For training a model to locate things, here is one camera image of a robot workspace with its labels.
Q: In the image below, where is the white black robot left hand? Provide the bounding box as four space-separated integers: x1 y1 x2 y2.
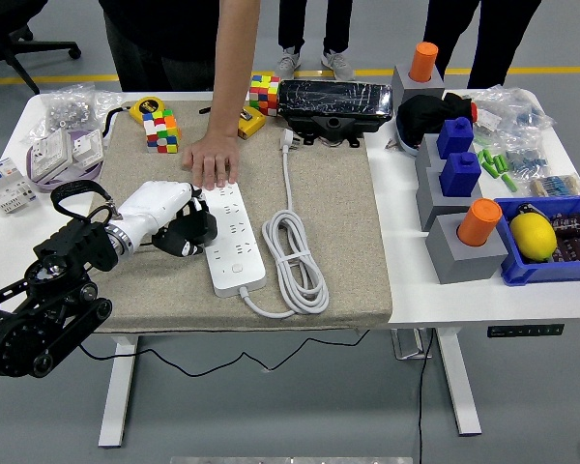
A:
117 181 218 258

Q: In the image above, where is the person's left hand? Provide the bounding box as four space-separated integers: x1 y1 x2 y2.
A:
181 130 242 190

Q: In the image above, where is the black power adapter plug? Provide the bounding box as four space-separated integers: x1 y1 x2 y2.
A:
171 200 218 246

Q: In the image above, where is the white power strip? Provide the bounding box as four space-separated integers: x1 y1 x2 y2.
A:
200 181 268 299

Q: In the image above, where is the thin black adapter cord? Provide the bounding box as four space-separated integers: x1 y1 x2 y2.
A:
79 330 371 378

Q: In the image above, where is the square yellow tape measure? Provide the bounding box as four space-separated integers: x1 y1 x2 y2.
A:
236 105 267 140

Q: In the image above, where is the colourful puzzle cube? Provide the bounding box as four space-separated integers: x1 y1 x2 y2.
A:
248 74 281 118
142 108 182 155

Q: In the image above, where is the round yellow tape measure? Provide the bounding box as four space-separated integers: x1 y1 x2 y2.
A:
100 96 168 146

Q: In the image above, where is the small white socket panel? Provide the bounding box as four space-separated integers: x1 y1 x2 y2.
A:
71 129 103 169

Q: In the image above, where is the small clear plastic bag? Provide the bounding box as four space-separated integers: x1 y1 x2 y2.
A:
94 89 127 120

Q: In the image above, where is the large white socket panel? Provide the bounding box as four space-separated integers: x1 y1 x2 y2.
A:
31 129 73 183

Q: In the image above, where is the purple tray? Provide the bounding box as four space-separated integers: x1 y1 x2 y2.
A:
26 129 103 193

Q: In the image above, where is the person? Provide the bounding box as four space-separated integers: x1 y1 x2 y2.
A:
422 0 542 91
275 0 357 82
99 0 221 93

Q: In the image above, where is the clear bag of screws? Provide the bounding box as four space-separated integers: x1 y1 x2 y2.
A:
21 81 98 146

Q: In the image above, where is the black plastic-wrapped device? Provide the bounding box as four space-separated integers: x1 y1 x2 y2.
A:
275 79 394 149

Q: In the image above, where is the black table control panel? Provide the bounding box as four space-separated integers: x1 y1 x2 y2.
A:
486 323 566 338

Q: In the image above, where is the grey-brown fabric mat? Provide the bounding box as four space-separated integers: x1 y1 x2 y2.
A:
89 100 393 334

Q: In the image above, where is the white table leg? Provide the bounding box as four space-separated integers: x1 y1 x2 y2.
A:
98 335 141 449
434 328 483 437

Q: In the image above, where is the white circuit breaker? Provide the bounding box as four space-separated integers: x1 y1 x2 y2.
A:
0 158 41 214

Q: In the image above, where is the blue plastic bin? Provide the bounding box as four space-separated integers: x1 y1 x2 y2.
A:
493 194 580 287

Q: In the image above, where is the white blue-rimmed object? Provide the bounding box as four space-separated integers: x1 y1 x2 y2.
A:
396 128 422 159

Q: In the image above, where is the black office chair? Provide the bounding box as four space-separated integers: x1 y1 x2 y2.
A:
0 0 82 96

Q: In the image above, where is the grey block with hole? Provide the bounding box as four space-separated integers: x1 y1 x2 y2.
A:
414 133 446 180
390 65 447 107
415 166 484 232
424 212 509 285

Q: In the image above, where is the black cloth bundle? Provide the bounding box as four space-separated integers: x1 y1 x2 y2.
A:
395 91 479 146

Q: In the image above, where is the dark brown capacitor pile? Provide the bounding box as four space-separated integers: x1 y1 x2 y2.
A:
550 212 580 263

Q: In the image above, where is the yellow lemon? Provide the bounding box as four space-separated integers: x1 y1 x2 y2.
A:
508 212 559 263

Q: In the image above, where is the orange cylinder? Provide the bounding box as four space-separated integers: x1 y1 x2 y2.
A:
456 197 503 247
410 42 440 83

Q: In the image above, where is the blue square peg block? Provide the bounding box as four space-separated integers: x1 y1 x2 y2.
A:
436 116 475 160
439 152 482 198

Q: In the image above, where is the clear bag of resistors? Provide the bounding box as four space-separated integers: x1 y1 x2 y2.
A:
529 172 580 198

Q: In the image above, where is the clear bag of blue parts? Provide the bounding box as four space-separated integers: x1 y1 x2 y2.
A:
500 130 551 176
471 84 558 146

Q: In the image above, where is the white power strip cable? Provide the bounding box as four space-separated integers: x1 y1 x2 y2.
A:
240 128 331 320

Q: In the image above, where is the black hanging cable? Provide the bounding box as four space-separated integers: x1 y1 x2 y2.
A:
417 328 437 464

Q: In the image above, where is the grey under-table bracket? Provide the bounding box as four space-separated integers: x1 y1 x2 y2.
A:
391 328 434 362

